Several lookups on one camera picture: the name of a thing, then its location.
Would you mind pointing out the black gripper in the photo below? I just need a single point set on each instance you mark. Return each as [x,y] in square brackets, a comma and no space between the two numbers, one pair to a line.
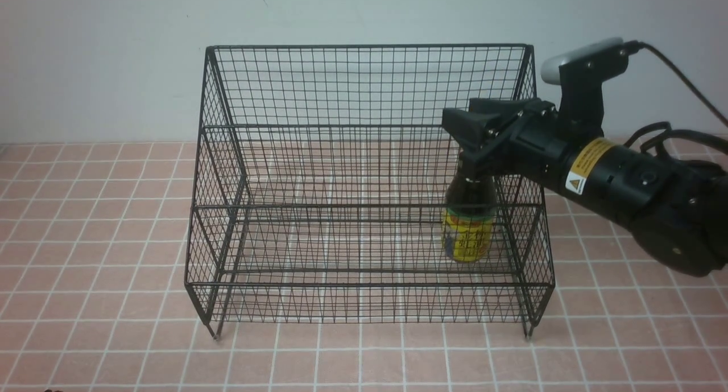
[529,137]

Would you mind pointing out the seasoning bottle with yellow cap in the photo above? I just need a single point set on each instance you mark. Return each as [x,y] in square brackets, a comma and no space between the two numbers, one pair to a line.
[469,216]

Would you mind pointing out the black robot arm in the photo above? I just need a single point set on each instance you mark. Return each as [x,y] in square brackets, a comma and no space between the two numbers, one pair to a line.
[675,209]

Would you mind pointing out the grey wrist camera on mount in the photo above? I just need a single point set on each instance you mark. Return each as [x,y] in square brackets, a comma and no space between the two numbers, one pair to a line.
[580,73]

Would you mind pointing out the black wire mesh shelf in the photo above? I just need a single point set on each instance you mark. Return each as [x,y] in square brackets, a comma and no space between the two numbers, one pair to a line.
[319,186]

